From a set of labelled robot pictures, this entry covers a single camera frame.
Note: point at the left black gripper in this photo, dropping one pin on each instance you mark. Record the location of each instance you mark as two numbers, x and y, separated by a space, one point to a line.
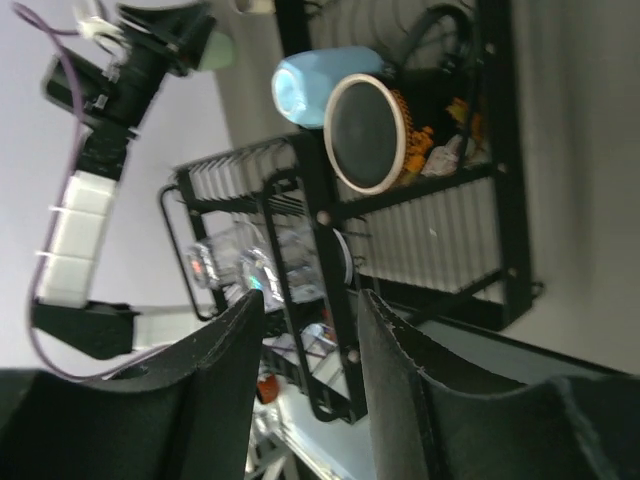
161 41

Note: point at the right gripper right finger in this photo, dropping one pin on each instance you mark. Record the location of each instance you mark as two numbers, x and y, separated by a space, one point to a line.
458 402

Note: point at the black wire dish rack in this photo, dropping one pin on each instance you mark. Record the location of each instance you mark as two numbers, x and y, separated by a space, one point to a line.
452 247

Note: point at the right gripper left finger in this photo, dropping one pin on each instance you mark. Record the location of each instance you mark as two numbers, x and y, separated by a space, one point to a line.
185 413

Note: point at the light blue ceramic mug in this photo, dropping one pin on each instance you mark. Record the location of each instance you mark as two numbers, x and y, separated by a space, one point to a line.
302 83

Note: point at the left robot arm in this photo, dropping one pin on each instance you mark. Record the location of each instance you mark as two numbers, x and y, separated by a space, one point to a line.
109 104

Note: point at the red and black skull mug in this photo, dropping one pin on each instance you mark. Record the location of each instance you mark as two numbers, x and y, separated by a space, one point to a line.
387 128

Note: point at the small clear glass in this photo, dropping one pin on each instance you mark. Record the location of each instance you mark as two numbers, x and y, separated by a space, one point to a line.
212 262
256 269

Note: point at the mint green plastic cup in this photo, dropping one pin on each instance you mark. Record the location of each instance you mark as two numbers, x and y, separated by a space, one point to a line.
219 52

